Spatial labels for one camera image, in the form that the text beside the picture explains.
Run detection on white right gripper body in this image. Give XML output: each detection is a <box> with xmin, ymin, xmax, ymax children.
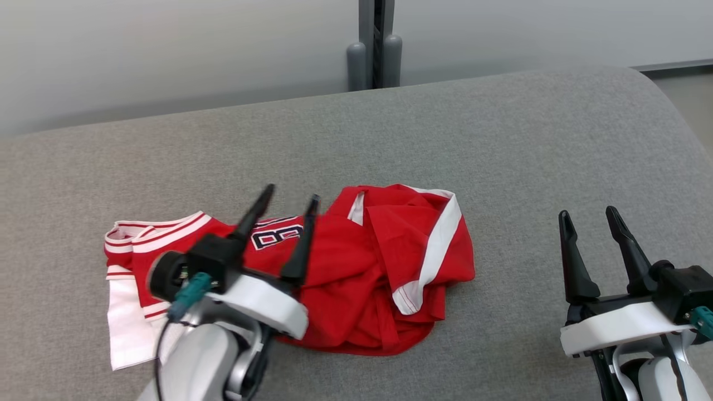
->
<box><xmin>559</xmin><ymin>292</ymin><xmax>698</xmax><ymax>359</ymax></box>

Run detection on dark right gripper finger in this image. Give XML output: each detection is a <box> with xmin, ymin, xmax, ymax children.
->
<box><xmin>605</xmin><ymin>205</ymin><xmax>659</xmax><ymax>297</ymax></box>
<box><xmin>558</xmin><ymin>209</ymin><xmax>602</xmax><ymax>305</ymax></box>

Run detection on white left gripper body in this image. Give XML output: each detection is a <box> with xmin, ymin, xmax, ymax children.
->
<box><xmin>148</xmin><ymin>250</ymin><xmax>310</xmax><ymax>341</ymax></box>

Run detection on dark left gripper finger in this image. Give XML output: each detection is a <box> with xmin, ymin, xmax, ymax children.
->
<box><xmin>279</xmin><ymin>194</ymin><xmax>321</xmax><ymax>287</ymax></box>
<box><xmin>229</xmin><ymin>184</ymin><xmax>276</xmax><ymax>243</ymax></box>

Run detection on red jersey with white sleeves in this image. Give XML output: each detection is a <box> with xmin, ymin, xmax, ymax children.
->
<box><xmin>104</xmin><ymin>211</ymin><xmax>329</xmax><ymax>371</ymax></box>

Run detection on red shorts with white stripes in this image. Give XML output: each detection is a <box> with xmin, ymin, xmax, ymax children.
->
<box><xmin>279</xmin><ymin>184</ymin><xmax>477</xmax><ymax>357</ymax></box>

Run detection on left arm cable teal plug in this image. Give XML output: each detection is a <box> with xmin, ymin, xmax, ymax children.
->
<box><xmin>155</xmin><ymin>272</ymin><xmax>213</xmax><ymax>401</ymax></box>

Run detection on arm cable teal plug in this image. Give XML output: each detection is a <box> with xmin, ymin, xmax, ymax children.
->
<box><xmin>155</xmin><ymin>272</ymin><xmax>213</xmax><ymax>401</ymax></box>
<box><xmin>690</xmin><ymin>305</ymin><xmax>713</xmax><ymax>341</ymax></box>

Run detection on right arm cable teal plug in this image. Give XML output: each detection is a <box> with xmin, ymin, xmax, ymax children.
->
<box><xmin>690</xmin><ymin>305</ymin><xmax>713</xmax><ymax>341</ymax></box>

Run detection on grey cylindrical post foot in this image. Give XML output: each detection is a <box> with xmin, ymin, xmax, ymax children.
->
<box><xmin>382</xmin><ymin>35</ymin><xmax>403</xmax><ymax>89</ymax></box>
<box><xmin>346</xmin><ymin>42</ymin><xmax>368</xmax><ymax>92</ymax></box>

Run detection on dark grey partition bottom rail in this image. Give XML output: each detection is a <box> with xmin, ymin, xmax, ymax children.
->
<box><xmin>632</xmin><ymin>58</ymin><xmax>713</xmax><ymax>73</ymax></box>

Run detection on grey partition post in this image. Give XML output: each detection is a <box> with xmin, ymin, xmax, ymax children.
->
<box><xmin>358</xmin><ymin>0</ymin><xmax>396</xmax><ymax>90</ymax></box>

